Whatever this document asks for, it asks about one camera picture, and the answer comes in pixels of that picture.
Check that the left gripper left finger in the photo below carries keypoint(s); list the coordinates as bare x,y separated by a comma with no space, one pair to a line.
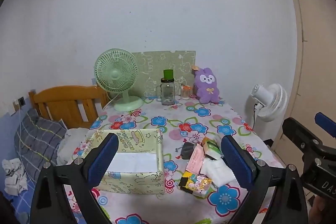
50,203

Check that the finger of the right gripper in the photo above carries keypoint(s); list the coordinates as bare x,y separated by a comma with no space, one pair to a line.
305,140
326,124

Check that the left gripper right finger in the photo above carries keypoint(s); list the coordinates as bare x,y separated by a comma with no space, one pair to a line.
288,203

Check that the yellow cartoon tissue pack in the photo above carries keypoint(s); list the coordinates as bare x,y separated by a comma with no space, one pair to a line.
196,184

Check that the green tissue pack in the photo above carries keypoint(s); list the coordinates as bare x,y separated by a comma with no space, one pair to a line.
211,149

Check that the pink tissue pack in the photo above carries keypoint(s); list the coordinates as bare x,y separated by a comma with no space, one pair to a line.
196,160

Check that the grey drawstring pouch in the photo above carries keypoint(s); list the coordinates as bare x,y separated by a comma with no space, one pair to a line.
184,152

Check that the beige door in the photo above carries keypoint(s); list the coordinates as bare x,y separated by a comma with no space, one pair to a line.
313,88

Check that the crumpled white cloth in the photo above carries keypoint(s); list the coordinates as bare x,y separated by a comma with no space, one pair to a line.
16,179

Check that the white standing fan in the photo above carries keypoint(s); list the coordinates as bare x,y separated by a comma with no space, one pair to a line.
270,102

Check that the grey plaid pillow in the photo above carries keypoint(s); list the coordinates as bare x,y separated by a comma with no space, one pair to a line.
37,141

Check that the white blanket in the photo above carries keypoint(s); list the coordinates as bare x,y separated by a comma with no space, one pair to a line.
71,142

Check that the yellow cartoon storage box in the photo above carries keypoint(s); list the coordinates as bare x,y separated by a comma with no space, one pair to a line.
137,167

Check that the purple plush bunny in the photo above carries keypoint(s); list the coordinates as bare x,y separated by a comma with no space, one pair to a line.
205,84

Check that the floral tablecloth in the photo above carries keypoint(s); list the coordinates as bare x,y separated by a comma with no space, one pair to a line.
157,199

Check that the toothpick jar orange lid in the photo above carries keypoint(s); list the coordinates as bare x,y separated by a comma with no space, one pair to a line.
186,91

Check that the green desk fan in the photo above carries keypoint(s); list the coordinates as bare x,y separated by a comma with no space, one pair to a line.
116,71

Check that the glass mason jar mug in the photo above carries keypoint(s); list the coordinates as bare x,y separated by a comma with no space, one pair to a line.
165,91

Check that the green patterned board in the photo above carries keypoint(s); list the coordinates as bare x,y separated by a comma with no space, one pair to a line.
152,64

